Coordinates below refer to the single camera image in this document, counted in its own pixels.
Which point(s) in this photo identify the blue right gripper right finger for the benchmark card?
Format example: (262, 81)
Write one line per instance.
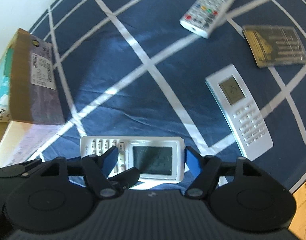
(194, 160)

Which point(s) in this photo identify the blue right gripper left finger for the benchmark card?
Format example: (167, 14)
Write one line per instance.
(108, 160)

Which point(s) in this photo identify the white Gree remote control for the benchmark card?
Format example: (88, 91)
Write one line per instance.
(157, 158)

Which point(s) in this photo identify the white slim screen remote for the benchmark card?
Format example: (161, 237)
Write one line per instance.
(240, 111)

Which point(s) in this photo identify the teal white mask box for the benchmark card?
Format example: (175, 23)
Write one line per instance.
(5, 71)

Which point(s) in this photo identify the white multicolour button remote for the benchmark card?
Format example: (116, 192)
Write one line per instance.
(204, 15)

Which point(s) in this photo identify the brown cardboard box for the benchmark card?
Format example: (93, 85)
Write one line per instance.
(35, 110)

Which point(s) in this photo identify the blue checkered bed sheet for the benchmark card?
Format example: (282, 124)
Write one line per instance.
(127, 67)

